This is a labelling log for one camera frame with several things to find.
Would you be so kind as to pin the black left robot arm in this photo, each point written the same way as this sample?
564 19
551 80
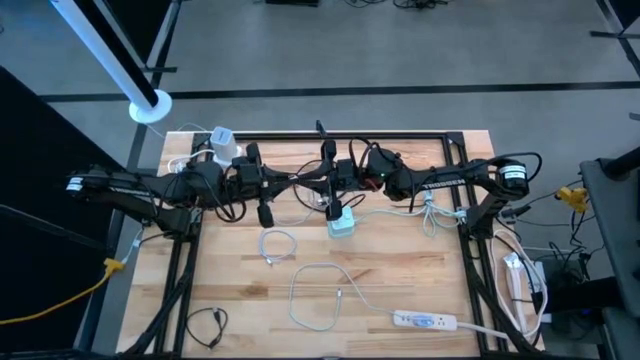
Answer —
140 192

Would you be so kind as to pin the black floor box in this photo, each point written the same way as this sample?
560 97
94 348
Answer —
575 290

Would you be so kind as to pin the white USB charger block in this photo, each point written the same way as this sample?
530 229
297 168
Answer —
424 321

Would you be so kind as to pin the long white floor power strip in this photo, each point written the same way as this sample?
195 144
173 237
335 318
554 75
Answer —
514 285

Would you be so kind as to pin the white tower power strip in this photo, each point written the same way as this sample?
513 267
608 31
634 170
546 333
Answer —
222 142

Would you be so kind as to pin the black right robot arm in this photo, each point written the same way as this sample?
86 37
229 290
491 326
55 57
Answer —
450 182

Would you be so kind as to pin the grey cart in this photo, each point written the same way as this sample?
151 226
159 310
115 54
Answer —
615 225

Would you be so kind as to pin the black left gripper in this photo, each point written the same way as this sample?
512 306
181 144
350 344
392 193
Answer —
247 175

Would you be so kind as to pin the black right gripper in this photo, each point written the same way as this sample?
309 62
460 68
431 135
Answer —
345 175

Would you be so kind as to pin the white flat power strip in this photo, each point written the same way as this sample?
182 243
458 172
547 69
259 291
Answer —
447 322

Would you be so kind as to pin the black aluminium table frame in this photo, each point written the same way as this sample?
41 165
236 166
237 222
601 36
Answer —
400 135

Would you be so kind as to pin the yellow plug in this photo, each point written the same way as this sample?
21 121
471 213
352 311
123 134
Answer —
572 197

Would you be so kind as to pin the white cube power strip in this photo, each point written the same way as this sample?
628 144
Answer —
345 227

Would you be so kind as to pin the white floor pole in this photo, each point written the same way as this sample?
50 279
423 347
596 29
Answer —
100 55

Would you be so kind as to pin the black stand base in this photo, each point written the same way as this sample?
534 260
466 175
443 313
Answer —
615 35

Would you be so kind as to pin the small black clamp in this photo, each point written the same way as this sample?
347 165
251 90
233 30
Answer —
320 129

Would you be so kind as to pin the black curtain panel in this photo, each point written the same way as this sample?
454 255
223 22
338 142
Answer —
50 250

